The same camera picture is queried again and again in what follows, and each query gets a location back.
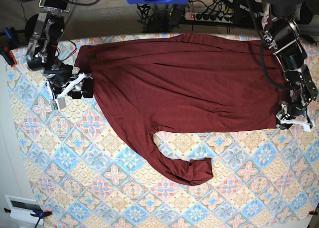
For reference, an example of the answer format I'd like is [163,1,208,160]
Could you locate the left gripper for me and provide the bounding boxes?
[275,101,312,130]

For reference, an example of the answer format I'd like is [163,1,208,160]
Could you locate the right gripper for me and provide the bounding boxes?
[43,64,94,100]

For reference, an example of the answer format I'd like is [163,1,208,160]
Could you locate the dark red t-shirt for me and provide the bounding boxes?
[75,33,290,186]

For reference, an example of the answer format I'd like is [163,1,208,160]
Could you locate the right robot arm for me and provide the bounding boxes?
[15,0,94,99]

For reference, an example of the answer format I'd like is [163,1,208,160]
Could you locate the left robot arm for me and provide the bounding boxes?
[246,0,319,132]

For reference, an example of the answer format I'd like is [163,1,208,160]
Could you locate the black round stool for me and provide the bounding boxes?
[24,14,38,42]

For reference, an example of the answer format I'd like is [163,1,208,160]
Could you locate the upper left table clamp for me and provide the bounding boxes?
[0,27,18,67]

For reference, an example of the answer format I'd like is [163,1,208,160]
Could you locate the table clamp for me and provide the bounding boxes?
[308,211,318,216]
[0,27,18,67]
[3,207,53,228]

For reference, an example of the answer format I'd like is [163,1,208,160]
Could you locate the patterned tablecloth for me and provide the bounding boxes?
[5,47,319,228]

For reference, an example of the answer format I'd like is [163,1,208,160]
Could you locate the lower right table clamp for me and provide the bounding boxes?
[308,211,318,216]

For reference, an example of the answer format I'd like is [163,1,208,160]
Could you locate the lower left table clamp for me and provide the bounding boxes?
[3,207,53,228]

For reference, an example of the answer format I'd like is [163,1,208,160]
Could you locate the white power strip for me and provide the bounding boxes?
[184,12,232,23]

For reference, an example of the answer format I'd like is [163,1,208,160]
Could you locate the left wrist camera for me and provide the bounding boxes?
[303,123,313,132]

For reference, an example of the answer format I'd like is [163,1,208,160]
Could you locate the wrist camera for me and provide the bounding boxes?
[49,97,66,111]
[303,123,313,132]

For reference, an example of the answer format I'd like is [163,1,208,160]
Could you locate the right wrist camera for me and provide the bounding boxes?
[49,97,66,111]

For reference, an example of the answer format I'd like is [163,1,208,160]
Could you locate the white wall outlet box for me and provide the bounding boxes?
[5,195,40,224]

